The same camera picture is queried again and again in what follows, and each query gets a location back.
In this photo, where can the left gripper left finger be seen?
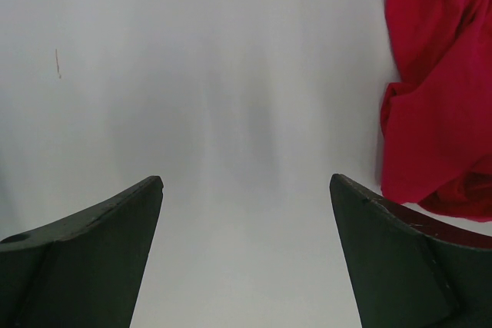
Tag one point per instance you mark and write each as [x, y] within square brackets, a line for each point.
[84, 270]

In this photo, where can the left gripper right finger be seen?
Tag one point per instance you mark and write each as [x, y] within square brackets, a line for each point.
[408, 269]

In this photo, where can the magenta t shirt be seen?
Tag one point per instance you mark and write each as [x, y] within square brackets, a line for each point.
[436, 120]

